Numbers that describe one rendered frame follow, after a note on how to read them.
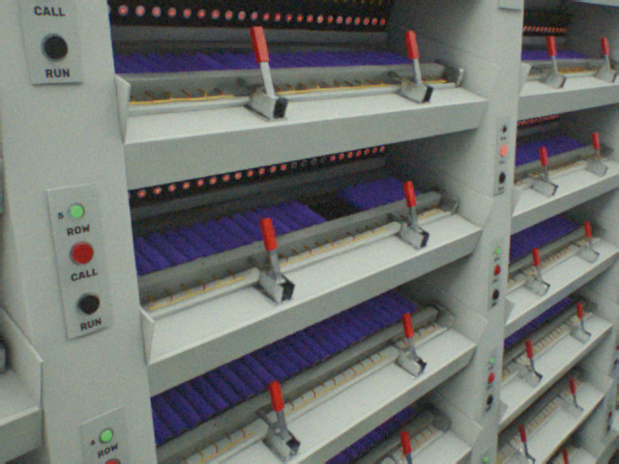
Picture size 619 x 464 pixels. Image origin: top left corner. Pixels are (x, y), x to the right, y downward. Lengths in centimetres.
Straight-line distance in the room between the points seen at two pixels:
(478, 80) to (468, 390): 52
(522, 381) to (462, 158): 56
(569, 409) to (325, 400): 94
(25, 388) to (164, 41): 41
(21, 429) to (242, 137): 31
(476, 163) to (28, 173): 69
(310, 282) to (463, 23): 48
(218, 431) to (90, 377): 24
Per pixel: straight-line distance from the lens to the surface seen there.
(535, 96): 112
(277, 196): 85
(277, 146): 64
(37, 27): 50
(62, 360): 54
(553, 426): 163
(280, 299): 67
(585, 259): 153
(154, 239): 72
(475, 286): 104
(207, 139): 57
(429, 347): 102
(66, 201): 51
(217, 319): 64
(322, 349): 90
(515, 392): 134
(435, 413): 116
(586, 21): 167
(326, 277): 74
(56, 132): 50
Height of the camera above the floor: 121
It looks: 15 degrees down
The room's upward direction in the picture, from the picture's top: 2 degrees counter-clockwise
